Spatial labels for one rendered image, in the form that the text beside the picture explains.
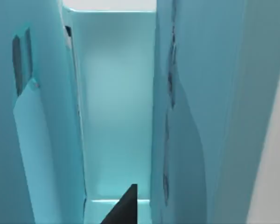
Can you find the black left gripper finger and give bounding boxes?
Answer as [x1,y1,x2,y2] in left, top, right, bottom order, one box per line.
[100,183,138,224]

